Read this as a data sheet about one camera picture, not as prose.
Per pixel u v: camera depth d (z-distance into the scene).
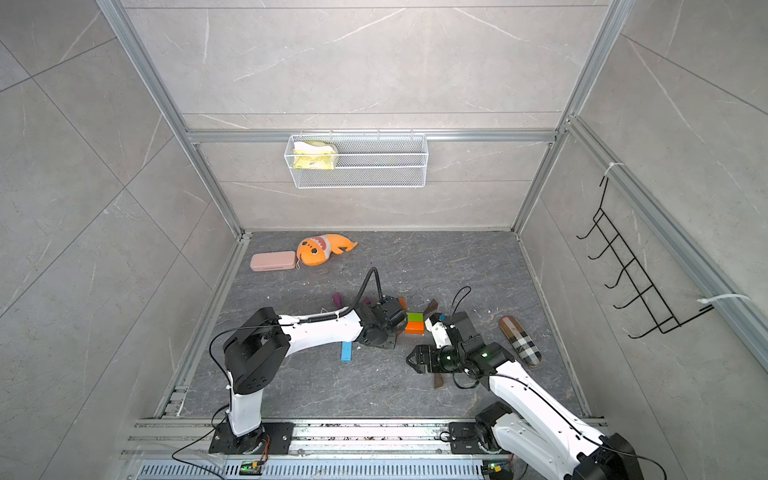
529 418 0.48
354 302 1.01
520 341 0.88
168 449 0.73
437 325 0.74
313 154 0.88
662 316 0.60
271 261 1.08
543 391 0.49
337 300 0.98
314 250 1.04
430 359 0.69
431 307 0.96
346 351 0.88
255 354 0.48
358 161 1.01
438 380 0.81
